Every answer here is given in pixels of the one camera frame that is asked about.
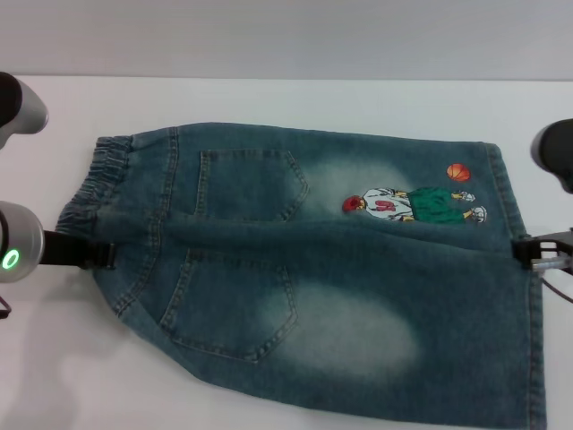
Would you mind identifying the blue denim shorts with embroidery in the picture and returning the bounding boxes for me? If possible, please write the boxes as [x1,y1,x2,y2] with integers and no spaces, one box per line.
[56,121,548,430]

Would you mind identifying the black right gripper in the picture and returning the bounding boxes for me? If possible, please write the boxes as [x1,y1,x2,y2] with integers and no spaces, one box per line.
[511,227,573,275]

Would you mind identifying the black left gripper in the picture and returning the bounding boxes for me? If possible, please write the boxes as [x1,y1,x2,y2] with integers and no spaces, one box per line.
[42,229,118,271]

